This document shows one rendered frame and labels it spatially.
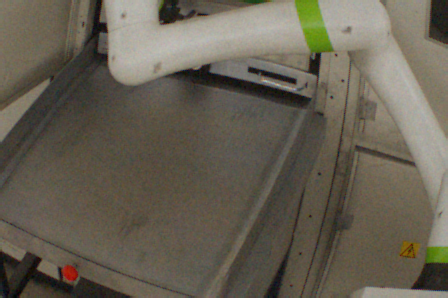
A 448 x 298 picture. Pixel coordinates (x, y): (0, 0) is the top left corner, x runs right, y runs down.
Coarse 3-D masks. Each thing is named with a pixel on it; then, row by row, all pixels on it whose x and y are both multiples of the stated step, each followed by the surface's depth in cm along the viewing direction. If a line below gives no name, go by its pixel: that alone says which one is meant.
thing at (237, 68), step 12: (228, 60) 201; (240, 60) 200; (252, 60) 199; (264, 60) 199; (216, 72) 204; (228, 72) 203; (240, 72) 202; (252, 72) 201; (264, 72) 200; (276, 72) 199; (288, 72) 198; (300, 72) 197; (312, 72) 197; (264, 84) 202; (288, 84) 200; (312, 84) 198
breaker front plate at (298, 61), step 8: (208, 0) 196; (216, 0) 195; (224, 0) 194; (232, 0) 194; (184, 8) 198; (200, 16) 198; (256, 56) 200; (264, 56) 199; (272, 56) 199; (280, 56) 198; (288, 56) 197; (296, 56) 197; (304, 56) 196; (288, 64) 198; (296, 64) 198; (304, 64) 197
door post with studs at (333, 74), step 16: (320, 64) 191; (336, 64) 189; (320, 80) 193; (336, 80) 192; (320, 96) 195; (336, 96) 194; (320, 112) 198; (336, 112) 196; (336, 128) 198; (336, 144) 200; (320, 160) 203; (320, 176) 205; (320, 192) 207; (320, 208) 209; (320, 224) 212; (304, 240) 215; (304, 256) 218; (304, 272) 221
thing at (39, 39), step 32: (0, 0) 171; (32, 0) 184; (64, 0) 197; (0, 32) 177; (32, 32) 191; (64, 32) 204; (0, 64) 183; (32, 64) 197; (64, 64) 207; (0, 96) 189
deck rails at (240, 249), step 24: (72, 72) 198; (48, 96) 186; (312, 96) 190; (24, 120) 174; (48, 120) 184; (312, 120) 194; (0, 144) 162; (24, 144) 175; (288, 144) 185; (0, 168) 165; (288, 168) 176; (264, 192) 171; (264, 216) 162; (240, 240) 158; (240, 264) 151; (216, 288) 145
